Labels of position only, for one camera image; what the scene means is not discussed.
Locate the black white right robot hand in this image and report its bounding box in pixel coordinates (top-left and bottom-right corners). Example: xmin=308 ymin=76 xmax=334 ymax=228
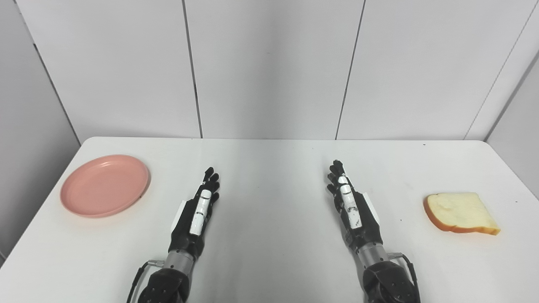
xmin=326 ymin=159 xmax=384 ymax=253

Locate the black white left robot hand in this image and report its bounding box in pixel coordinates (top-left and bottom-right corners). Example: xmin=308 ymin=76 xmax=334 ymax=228
xmin=168 ymin=167 xmax=221 ymax=258

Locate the pink round plate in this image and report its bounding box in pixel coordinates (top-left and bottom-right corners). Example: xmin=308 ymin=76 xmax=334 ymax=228
xmin=60 ymin=154 xmax=151 ymax=218

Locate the slice of white bread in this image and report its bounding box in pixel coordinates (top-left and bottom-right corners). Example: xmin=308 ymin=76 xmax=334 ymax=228
xmin=423 ymin=192 xmax=501 ymax=236

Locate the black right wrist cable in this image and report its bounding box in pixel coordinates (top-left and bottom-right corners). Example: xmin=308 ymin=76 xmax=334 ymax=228
xmin=387 ymin=252 xmax=420 ymax=295

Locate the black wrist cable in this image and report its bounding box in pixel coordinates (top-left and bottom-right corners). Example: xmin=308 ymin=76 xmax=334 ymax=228
xmin=126 ymin=260 xmax=165 ymax=303
xmin=387 ymin=252 xmax=420 ymax=295

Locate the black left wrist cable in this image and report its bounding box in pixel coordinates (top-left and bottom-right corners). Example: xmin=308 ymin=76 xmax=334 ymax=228
xmin=126 ymin=260 xmax=165 ymax=303

